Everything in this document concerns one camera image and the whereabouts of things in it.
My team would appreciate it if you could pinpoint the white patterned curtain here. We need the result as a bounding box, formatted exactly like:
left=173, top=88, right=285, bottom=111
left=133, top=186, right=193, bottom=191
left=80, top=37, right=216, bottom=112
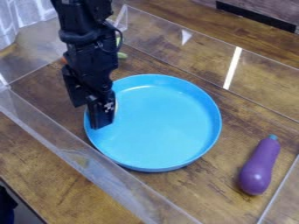
left=0, top=0, right=57, bottom=51

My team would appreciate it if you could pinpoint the clear acrylic enclosure wall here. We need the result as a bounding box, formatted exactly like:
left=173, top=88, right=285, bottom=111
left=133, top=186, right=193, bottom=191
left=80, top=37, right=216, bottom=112
left=0, top=0, right=299, bottom=224

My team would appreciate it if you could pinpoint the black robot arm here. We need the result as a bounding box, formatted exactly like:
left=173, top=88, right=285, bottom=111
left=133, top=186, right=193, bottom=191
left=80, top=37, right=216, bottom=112
left=51, top=0, right=121, bottom=130

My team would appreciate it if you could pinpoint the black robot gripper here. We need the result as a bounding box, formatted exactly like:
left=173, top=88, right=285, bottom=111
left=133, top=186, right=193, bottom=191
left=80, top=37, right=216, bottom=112
left=61, top=38, right=119, bottom=130

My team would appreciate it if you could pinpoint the orange toy carrot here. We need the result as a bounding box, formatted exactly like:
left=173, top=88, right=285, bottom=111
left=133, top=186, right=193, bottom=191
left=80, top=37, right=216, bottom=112
left=60, top=37, right=127, bottom=64

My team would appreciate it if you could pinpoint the black cable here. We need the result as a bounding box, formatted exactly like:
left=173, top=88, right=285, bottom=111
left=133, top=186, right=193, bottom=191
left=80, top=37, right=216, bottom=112
left=97, top=23, right=125, bottom=55

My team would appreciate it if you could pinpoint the purple toy eggplant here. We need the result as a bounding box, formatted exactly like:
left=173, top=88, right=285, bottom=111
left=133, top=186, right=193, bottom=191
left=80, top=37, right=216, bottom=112
left=237, top=134, right=280, bottom=195

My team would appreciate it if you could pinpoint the round blue tray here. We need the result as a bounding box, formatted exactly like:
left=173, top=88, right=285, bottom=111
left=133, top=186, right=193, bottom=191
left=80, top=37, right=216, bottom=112
left=84, top=74, right=221, bottom=172

